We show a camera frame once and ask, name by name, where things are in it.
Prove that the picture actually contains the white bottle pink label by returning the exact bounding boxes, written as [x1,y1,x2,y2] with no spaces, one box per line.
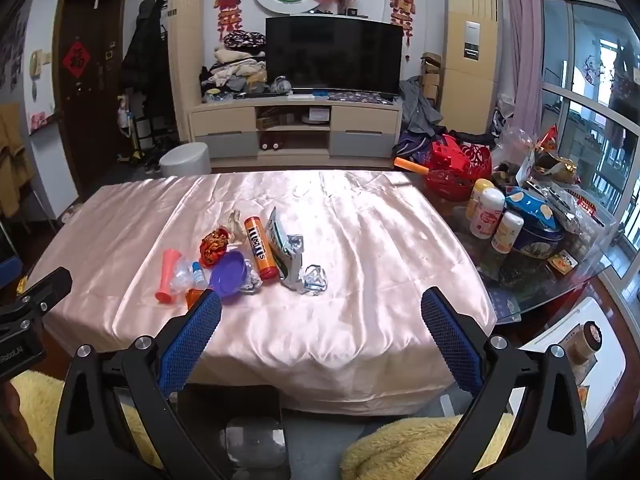
[470,187,506,240]

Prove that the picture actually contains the blue chips packet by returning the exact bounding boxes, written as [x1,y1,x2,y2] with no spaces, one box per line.
[505,186,558,233]

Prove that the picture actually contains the stacked cardboard boxes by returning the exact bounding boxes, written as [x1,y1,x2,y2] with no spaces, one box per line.
[420,51,443,111]

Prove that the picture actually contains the person's right leg yellow fleece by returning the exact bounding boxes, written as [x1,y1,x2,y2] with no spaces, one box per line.
[340,412,516,480]

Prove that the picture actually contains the dark hanging coat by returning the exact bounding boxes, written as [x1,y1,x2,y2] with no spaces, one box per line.
[121,0,173,126]

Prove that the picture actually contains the dark wooden door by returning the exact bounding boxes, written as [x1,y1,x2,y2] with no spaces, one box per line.
[52,0,132,201]

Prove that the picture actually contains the glass balcony door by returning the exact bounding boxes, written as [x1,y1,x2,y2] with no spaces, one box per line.
[537,0,640,281]

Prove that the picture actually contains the dark patterned cloth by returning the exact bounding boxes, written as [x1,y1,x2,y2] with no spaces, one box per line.
[290,89,401,106]

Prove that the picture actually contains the small clear plastic bottle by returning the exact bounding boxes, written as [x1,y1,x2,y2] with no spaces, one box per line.
[170,255,201,293]

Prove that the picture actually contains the red gold candy wrapper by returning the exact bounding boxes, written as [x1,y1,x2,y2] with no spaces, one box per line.
[200,229,232,266]

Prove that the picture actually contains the orange candy tube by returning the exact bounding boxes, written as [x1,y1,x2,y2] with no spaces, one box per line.
[243,216,280,281]

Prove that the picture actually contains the small white bottle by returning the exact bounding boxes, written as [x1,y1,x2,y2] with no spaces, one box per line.
[491,209,524,253]

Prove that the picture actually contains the red diamond door decoration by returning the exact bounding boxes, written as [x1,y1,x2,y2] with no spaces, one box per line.
[62,44,92,80]

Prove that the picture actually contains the purple plastic lid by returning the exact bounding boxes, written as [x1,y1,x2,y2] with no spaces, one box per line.
[210,251,247,298]

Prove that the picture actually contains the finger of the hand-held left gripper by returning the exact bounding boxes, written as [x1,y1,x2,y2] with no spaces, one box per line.
[10,267,73,313]

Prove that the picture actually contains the coral pink plastic horn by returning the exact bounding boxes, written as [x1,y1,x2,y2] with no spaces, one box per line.
[155,249,180,304]

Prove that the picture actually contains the green white snack packet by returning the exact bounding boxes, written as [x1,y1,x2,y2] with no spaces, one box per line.
[264,206,307,293]

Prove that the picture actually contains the brown fleece garment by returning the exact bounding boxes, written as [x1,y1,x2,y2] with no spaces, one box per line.
[0,102,36,218]

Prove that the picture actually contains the person's left leg yellow fleece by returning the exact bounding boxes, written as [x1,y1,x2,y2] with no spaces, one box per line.
[10,370,166,480]

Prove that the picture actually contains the white plastic chair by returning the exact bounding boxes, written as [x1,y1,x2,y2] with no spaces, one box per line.
[520,296,628,448]

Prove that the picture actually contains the red hanging wall ornament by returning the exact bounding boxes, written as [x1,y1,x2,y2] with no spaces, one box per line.
[389,0,417,46]
[215,0,246,43]

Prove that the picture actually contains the pink curtain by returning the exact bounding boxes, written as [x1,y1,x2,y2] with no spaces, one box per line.
[501,0,543,126]

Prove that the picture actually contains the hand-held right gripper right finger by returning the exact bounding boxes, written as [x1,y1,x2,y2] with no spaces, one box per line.
[420,287,588,480]

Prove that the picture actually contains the yellow snack packet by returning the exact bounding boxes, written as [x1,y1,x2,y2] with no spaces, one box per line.
[547,252,578,273]

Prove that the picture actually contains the person's leg yellow fleece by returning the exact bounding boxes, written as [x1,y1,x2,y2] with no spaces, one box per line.
[10,370,166,480]
[340,412,516,480]

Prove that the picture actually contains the brown lid jar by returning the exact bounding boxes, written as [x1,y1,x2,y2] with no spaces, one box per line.
[565,322,606,366]

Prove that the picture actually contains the beige ribbed tall panel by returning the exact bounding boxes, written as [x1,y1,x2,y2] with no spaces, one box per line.
[167,0,205,143]

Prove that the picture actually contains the black television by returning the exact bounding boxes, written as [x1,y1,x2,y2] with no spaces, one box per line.
[265,16,404,96]

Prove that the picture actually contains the crumpled clear plastic wrapper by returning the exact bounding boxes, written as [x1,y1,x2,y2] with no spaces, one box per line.
[220,210,246,251]

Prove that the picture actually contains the blue round tin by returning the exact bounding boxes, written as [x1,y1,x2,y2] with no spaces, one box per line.
[512,220,565,273]

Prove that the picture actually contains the pink satin tablecloth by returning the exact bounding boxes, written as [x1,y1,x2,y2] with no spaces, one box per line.
[22,170,498,403]

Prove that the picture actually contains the dark blue bag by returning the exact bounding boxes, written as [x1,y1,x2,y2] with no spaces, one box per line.
[392,130,436,158]

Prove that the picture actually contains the white bottle yellow cap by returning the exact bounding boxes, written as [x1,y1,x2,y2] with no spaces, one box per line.
[466,178,493,221]

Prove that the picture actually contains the beige standing air conditioner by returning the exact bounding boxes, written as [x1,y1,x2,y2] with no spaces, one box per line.
[440,0,504,135]

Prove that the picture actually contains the glass table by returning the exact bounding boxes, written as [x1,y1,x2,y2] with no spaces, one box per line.
[410,170,613,323]

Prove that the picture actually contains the orange foam stick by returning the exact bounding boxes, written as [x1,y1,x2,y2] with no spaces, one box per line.
[393,157,431,175]

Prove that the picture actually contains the pile of snack packets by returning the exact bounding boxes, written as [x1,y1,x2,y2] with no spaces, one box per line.
[492,125,608,233]

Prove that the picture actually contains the pile of clothes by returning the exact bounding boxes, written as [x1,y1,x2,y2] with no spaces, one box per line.
[199,31,268,98]

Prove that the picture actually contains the beige TV cabinet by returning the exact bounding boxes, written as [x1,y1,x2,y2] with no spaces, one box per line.
[189,95,404,170]

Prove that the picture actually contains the black trash bin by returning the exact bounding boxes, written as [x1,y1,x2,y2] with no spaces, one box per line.
[175,384,292,480]

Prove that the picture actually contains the red plastic basket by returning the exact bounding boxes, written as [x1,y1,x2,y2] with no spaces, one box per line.
[422,135,493,203]

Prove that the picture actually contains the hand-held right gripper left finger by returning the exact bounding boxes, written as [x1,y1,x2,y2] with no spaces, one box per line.
[52,290,223,480]

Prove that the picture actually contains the crumpled silver plastic wrapper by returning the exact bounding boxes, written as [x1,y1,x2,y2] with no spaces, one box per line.
[298,262,328,297]

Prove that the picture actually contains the grey round stool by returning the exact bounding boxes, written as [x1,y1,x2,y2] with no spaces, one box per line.
[159,142,211,177]

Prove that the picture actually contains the grey jacket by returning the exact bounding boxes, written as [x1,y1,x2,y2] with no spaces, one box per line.
[397,76,446,138]

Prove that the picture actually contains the wall photo collage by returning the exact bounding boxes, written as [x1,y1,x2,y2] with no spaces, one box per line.
[0,15,26,86]

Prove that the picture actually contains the beige wall intercom phone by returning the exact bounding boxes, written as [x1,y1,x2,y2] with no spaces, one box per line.
[29,50,52,78]

